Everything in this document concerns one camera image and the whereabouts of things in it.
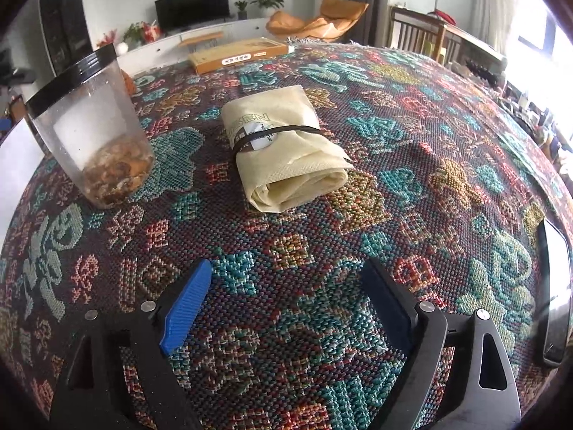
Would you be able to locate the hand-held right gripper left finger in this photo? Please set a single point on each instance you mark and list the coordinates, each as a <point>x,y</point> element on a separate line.
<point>186,309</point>

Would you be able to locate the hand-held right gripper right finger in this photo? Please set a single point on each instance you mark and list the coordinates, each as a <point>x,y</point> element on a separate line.
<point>389,300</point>

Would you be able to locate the cream non-woven bag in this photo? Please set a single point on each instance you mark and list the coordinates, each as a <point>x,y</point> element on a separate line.
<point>286,156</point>

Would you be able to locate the colourful patterned woven blanket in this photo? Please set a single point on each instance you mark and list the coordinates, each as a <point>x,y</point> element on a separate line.
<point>313,242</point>

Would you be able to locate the black smartphone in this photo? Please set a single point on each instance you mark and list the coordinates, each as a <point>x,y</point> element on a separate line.
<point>555,300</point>

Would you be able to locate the clear jar with black lid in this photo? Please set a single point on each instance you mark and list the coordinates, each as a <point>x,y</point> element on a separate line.
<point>89,143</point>

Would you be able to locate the flat yellow box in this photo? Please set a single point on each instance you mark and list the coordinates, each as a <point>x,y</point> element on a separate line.
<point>237,56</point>

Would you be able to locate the white television cabinet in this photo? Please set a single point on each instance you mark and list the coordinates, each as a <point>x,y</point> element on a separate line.
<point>152,51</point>

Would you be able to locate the round white vase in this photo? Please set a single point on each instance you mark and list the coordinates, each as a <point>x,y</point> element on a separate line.
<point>122,47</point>

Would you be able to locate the dark wooden slatted bench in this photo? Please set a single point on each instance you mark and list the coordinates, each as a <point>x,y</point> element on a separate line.
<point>416,31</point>

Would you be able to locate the small wooden bench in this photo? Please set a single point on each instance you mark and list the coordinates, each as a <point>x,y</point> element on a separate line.
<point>201,38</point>

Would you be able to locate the red gift box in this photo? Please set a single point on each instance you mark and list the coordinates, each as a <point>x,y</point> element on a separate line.
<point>152,32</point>

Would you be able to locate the bushy green potted plant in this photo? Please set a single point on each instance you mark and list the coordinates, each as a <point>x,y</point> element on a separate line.
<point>133,33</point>

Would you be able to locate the red flower arrangement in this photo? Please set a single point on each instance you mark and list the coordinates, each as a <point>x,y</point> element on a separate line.
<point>107,38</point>

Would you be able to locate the red clothing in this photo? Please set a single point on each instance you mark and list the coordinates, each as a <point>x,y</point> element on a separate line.
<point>445,16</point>

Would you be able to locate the orange lounge chair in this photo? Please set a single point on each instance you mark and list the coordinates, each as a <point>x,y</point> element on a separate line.
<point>331,13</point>

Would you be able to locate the grey curtain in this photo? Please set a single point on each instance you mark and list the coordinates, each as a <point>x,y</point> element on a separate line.
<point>369,0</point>

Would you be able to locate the black television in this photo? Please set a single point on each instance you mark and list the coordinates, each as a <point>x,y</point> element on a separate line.
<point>192,6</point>

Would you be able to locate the small green potted plant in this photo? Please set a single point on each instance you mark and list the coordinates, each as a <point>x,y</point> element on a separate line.
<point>241,9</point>

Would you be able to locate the white sheer curtain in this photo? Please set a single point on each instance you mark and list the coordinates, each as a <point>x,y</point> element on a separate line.
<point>492,4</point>

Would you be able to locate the tall dark glass cabinet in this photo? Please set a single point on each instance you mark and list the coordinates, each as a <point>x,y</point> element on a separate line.
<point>62,18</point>

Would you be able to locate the large green potted plant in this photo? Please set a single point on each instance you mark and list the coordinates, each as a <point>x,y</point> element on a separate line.
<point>268,0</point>

